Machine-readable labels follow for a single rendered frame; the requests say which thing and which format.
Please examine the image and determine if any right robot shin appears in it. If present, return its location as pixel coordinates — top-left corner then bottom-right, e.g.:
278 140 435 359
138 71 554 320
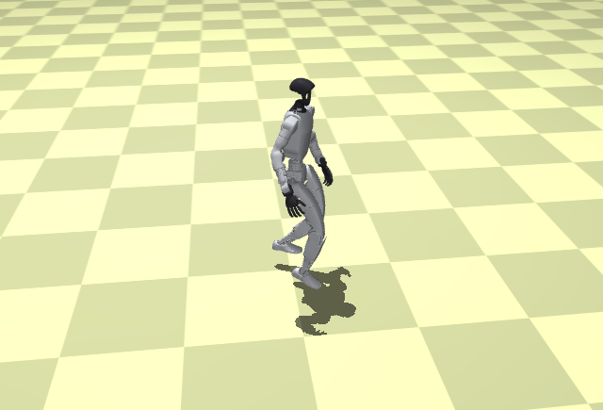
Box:
301 231 326 276

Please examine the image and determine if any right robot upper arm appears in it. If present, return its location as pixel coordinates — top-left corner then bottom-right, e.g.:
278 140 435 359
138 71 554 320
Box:
270 116 299 162

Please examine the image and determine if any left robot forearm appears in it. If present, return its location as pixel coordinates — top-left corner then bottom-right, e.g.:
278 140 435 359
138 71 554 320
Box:
309 137 325 164

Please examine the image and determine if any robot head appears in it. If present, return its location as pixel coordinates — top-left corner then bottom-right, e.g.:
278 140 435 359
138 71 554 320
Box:
289 78 315 113

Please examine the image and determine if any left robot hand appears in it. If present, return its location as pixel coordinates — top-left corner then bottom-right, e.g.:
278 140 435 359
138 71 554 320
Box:
318 157 333 187

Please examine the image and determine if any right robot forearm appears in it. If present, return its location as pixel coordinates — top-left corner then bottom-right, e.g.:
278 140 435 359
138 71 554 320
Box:
271 151 290 193

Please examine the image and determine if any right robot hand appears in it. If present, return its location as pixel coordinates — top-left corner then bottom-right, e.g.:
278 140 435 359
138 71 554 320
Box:
283 184 306 218

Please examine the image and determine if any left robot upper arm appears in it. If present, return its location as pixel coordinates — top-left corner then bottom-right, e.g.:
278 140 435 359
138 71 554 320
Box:
308 105 316 141

